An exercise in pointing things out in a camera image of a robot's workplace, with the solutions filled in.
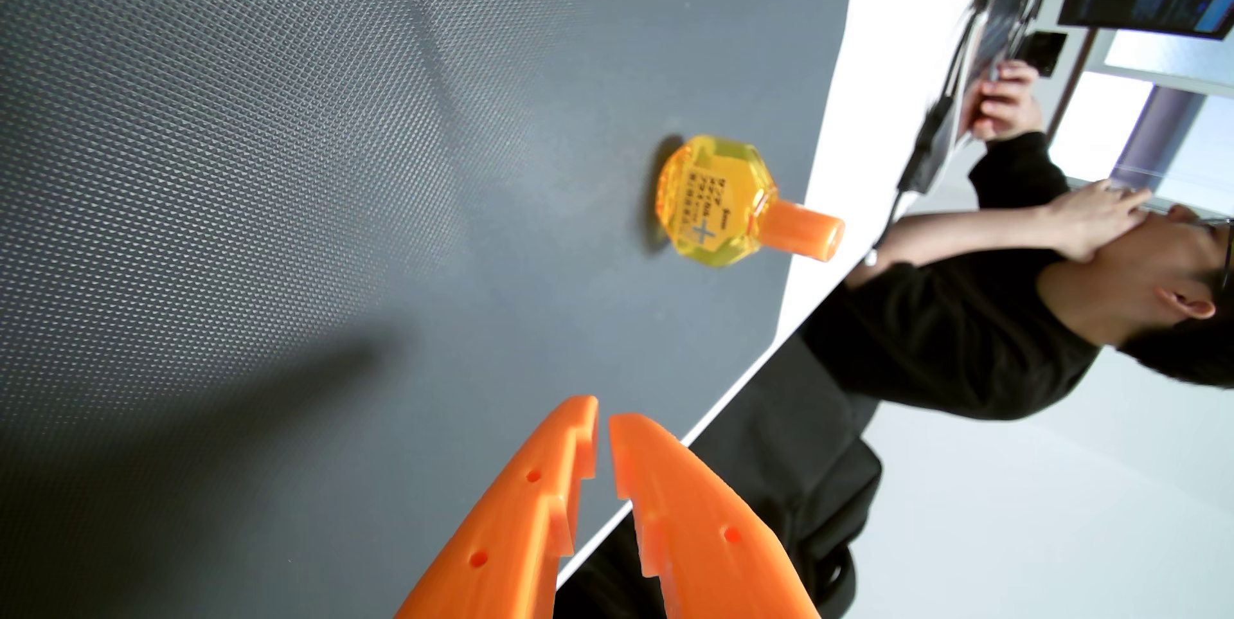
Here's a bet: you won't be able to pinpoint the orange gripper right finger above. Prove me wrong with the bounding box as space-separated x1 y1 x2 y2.
607 411 823 619

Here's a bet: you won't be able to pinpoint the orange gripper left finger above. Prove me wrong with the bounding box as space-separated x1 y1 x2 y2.
393 394 601 619

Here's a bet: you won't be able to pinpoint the yellow eyedrops bottle orange cap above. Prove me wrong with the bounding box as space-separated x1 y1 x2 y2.
654 134 846 269

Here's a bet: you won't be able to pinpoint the person's left hand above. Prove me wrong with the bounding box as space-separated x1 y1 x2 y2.
1044 180 1155 265

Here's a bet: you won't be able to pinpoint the person's right hand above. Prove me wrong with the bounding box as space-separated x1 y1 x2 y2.
964 60 1046 144

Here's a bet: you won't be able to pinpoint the black office chair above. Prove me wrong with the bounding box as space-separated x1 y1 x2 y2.
554 330 883 619

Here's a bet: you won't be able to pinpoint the person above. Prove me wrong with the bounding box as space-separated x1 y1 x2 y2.
798 130 1234 422

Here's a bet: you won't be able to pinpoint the dark grey textured mat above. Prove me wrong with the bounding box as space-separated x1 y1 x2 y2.
0 0 865 619

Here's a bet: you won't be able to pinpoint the small black box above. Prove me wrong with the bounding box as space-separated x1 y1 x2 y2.
1020 30 1069 78

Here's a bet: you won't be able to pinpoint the person's glasses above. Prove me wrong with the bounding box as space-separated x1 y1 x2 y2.
1190 214 1234 297

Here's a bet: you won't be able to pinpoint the dark laptop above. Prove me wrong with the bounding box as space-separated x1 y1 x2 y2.
897 0 1047 196

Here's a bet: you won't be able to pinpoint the grey purple column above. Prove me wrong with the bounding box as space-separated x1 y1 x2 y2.
1109 84 1208 194

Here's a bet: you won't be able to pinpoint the black cable with white plug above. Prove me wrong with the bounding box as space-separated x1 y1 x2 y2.
866 2 985 265

